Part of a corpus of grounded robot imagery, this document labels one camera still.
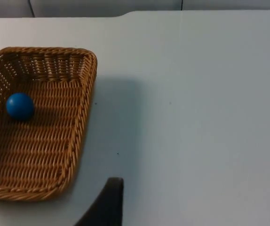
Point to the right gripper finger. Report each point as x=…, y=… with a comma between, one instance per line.
x=109, y=207

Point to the pale brown wicker basket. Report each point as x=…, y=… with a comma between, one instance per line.
x=43, y=141

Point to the blue ball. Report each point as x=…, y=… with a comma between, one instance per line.
x=20, y=106

